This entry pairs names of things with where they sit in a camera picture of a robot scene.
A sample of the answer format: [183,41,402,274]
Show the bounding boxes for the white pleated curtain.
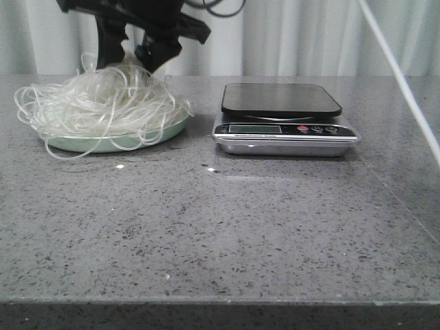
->
[1,1,439,76]

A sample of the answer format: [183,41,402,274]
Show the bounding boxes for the black silver kitchen scale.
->
[212,82,361,157]

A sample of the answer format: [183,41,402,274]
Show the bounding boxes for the black cable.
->
[185,0,248,17]

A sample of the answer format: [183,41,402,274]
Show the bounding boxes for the white translucent vermicelli bundle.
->
[14,53,194,160]

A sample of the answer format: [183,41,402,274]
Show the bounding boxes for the mint green plate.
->
[47,115,190,153]

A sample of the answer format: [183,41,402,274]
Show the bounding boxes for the white cable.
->
[357,0,440,157]

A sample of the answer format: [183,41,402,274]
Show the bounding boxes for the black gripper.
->
[57,0,210,73]

